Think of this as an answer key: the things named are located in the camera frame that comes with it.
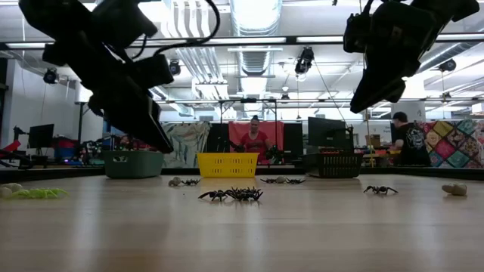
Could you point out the leaf-print backdrop cloth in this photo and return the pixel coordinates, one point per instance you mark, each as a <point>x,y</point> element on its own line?
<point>189,143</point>

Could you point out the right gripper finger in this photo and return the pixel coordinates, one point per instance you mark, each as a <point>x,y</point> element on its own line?
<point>374,92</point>
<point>398,91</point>

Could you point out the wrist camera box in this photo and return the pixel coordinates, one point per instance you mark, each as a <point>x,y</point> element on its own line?
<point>357,34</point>
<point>151,72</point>

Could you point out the red backdrop cloth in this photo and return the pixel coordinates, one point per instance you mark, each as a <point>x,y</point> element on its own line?
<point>236,130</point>

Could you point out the black ceiling spotlight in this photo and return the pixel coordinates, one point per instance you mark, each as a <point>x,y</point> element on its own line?
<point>50,76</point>
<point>175,68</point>
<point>304,60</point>
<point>448,65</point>

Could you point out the black backdrop panel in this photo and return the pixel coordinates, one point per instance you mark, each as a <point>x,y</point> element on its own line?
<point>293,140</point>
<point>217,138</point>

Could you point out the black monitor on stand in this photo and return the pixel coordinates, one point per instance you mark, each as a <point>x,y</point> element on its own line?
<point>325,132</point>

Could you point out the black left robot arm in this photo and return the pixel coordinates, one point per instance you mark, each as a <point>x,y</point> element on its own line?
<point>49,22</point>

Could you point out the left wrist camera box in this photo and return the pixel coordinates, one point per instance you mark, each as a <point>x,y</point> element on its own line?
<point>151,72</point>

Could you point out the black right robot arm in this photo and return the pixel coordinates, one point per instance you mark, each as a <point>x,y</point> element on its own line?
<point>453,7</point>

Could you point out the small black monitor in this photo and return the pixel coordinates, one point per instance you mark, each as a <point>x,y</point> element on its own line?
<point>41,136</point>

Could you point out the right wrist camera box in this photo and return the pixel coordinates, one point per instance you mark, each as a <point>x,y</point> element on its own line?
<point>357,34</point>

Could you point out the black plastic basket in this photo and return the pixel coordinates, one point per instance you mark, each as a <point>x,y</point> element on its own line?
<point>332,166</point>

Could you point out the colourful patchwork quilt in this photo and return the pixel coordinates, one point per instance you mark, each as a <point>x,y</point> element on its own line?
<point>453,143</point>

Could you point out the black aluminium rig frame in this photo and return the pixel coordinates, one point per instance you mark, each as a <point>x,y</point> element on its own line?
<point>56,174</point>

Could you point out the person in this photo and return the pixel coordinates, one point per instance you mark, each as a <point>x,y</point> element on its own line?
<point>412,143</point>
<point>255,143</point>

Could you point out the green plastic basket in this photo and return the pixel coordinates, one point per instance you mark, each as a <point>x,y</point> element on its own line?
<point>132,166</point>

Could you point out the cardboard box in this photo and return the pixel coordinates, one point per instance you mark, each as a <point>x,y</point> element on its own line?
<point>375,140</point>

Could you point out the silver air duct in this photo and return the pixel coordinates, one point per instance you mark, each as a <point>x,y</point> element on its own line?
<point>255,19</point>

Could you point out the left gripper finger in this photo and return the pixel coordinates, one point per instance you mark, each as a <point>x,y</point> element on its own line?
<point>97,106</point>
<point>140,121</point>

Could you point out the black bar with light strips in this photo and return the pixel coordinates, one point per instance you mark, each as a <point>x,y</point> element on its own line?
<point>291,39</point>

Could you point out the yellow plastic basket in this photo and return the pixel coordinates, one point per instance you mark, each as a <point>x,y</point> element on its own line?
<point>227,166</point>

